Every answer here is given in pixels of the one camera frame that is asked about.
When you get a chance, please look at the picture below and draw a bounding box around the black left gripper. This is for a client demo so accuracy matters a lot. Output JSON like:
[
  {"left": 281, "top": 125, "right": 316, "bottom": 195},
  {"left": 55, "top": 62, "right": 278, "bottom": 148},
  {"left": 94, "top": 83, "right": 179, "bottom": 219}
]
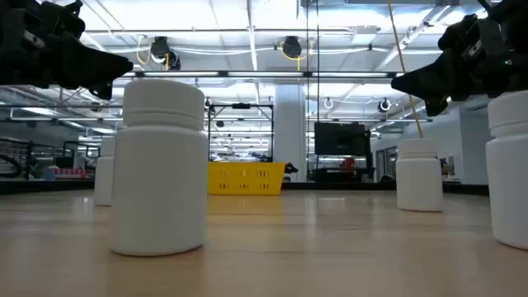
[{"left": 24, "top": 0, "right": 134, "bottom": 101}]

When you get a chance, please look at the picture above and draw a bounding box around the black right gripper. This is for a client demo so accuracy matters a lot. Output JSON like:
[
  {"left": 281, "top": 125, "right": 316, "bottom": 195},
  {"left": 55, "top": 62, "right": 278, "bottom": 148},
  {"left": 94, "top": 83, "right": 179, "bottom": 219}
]
[{"left": 390, "top": 6, "right": 502, "bottom": 117}]

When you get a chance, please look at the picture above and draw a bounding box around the white plastic pill bottle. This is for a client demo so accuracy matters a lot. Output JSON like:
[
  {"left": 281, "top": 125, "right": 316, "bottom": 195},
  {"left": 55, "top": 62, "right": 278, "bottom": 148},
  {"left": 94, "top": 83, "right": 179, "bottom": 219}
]
[
  {"left": 395, "top": 138, "right": 445, "bottom": 213},
  {"left": 485, "top": 90, "right": 528, "bottom": 252},
  {"left": 93, "top": 138, "right": 116, "bottom": 207},
  {"left": 110, "top": 78, "right": 210, "bottom": 257}
]

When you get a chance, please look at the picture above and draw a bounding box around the yellow plastic basket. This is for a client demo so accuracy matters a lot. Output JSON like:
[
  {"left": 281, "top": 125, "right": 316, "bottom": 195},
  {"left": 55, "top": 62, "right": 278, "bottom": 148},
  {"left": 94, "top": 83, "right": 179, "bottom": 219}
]
[{"left": 207, "top": 161, "right": 287, "bottom": 196}]

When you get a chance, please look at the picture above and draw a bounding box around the long light bar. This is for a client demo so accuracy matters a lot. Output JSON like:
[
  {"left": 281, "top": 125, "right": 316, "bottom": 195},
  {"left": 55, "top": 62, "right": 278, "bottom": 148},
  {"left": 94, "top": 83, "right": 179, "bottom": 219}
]
[{"left": 111, "top": 69, "right": 406, "bottom": 80}]

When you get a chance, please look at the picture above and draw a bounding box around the black monitor screen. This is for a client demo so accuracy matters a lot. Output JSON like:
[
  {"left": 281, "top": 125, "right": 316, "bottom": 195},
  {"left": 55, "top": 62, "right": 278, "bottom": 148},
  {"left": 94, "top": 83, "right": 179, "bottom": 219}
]
[{"left": 313, "top": 121, "right": 372, "bottom": 157}]

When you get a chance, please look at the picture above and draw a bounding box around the thin black vertical pole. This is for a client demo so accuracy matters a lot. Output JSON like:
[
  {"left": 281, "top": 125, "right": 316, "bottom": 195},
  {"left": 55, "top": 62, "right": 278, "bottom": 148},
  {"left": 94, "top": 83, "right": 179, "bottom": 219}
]
[
  {"left": 305, "top": 0, "right": 310, "bottom": 182},
  {"left": 315, "top": 0, "right": 320, "bottom": 125}
]

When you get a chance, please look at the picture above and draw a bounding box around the red box row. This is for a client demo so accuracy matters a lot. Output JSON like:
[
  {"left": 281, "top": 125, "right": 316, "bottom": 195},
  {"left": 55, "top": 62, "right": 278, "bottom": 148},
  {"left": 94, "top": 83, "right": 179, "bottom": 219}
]
[{"left": 51, "top": 167, "right": 87, "bottom": 179}]

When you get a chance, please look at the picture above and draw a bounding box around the white building column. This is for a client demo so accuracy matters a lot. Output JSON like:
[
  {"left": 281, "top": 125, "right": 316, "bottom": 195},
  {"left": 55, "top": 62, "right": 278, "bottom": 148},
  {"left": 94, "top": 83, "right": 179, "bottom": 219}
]
[{"left": 274, "top": 84, "right": 308, "bottom": 182}]

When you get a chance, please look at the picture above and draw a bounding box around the yellow hanging cable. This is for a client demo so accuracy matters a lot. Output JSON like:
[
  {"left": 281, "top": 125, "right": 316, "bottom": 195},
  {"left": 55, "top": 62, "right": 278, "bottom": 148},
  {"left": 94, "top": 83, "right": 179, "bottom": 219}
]
[{"left": 386, "top": 0, "right": 425, "bottom": 139}]

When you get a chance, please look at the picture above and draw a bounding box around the black aluminium table frame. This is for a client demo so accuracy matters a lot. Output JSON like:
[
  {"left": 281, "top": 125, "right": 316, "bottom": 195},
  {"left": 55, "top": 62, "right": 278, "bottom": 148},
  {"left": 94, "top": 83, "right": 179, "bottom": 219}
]
[{"left": 0, "top": 177, "right": 491, "bottom": 197}]

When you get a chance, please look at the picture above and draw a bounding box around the black metal rack frame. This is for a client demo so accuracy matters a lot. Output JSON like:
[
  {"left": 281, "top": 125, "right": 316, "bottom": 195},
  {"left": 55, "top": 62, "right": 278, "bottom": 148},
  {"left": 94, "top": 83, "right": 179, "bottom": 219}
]
[{"left": 207, "top": 102, "right": 275, "bottom": 163}]

